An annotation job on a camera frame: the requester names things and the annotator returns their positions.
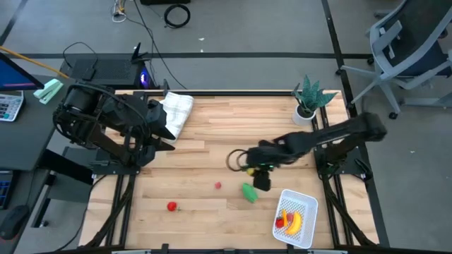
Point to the red toy tomato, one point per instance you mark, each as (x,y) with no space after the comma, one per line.
(172,206)

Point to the small yellow round toy fruit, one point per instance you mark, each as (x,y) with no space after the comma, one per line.
(250,171)

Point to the small pink-red toy fruit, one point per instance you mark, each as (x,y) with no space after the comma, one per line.
(290,216)
(218,185)

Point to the grey office chair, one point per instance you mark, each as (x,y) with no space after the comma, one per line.
(406,46)

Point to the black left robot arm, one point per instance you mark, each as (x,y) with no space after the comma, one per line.
(102,120)

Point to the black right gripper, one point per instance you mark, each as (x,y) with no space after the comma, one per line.
(263,157)

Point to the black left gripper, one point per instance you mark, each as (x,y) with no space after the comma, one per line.
(157,113)

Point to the white perforated plastic basket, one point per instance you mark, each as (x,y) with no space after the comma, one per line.
(300,231)

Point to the white checked cloth towel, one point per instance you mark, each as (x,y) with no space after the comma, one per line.
(180,114)

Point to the black computer mouse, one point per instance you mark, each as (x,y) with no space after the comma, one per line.
(13,222)

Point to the yellow toy banana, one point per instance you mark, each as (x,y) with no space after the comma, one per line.
(295,224)

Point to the grey desk calculator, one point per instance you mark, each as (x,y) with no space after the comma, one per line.
(10,105)

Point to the dark grey desk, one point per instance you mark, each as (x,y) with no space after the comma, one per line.
(24,137)

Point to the red toy strawberry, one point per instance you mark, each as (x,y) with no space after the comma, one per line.
(279,222)

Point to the white round plant pot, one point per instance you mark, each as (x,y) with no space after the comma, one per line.
(302,116)

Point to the mint green stapler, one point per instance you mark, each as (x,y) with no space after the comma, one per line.
(48,90)

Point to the black computer tower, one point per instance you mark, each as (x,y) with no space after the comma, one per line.
(106,70)

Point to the computer monitor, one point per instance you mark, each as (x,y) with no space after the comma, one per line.
(14,75)

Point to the black aluminium table frame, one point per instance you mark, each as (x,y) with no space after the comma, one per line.
(229,93)

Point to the green artificial snake plant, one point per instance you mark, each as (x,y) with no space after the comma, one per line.
(312,95)

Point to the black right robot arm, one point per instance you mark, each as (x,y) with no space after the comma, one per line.
(328,135)

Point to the green toy vegetable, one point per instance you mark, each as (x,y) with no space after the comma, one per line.
(250,193)

